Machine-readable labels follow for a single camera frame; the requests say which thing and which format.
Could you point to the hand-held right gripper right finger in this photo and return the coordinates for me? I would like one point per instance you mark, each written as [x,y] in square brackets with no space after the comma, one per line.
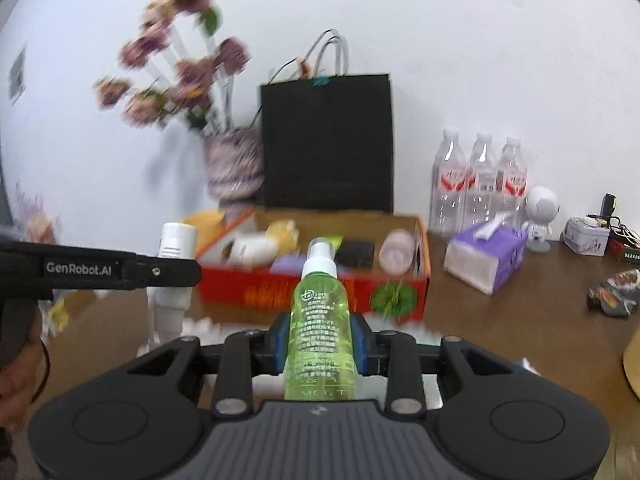
[359,347]

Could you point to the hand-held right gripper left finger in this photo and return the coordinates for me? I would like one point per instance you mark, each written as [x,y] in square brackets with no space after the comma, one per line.
[280,355]

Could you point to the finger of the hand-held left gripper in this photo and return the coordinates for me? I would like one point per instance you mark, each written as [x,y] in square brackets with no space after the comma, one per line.
[165,271]

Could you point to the white plastic bottle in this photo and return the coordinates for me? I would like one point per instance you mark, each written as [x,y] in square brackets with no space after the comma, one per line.
[172,240]

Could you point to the green spray bottle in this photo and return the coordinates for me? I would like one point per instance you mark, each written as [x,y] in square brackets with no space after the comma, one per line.
[320,320]

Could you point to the red cardboard box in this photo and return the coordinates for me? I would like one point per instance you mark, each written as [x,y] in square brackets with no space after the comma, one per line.
[240,290]

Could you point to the yellow white plush toy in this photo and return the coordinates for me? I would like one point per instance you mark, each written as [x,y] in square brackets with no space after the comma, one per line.
[255,250]

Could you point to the dark blue charger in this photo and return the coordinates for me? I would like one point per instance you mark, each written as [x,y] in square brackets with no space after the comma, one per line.
[355,255]

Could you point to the pink cylindrical jar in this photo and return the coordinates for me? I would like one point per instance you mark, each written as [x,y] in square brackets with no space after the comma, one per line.
[397,252]

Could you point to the person's left hand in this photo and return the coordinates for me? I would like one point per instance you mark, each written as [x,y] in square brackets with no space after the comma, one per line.
[20,390]

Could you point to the yellow mug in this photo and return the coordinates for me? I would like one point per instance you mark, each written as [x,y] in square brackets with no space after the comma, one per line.
[205,220]

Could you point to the purple ceramic vase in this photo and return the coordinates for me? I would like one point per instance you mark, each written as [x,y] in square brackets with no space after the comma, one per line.
[232,165]

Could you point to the purple tissue pack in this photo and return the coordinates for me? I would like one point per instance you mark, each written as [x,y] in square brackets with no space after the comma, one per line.
[480,260]

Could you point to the clear water bottle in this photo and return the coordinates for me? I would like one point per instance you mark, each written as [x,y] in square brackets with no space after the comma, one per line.
[448,185]
[512,180]
[481,185]

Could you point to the dried pink flowers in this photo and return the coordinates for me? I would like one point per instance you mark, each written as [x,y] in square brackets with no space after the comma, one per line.
[192,72]

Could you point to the black paper bag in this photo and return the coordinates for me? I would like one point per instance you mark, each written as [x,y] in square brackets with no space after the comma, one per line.
[325,145]

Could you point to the white robot figurine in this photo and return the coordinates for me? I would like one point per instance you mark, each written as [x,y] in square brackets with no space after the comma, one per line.
[541,210]

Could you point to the white tin box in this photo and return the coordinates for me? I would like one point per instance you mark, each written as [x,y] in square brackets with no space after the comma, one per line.
[585,237]

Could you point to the shiny snack packet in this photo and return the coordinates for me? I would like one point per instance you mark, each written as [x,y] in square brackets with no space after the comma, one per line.
[615,295]

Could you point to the beige round object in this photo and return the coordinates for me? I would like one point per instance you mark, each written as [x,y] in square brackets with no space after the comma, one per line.
[632,370]

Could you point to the small red box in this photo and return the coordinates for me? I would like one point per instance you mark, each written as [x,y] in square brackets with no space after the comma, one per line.
[627,252]

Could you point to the black adapter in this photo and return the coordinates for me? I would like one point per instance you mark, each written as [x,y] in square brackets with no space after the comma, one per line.
[609,205]

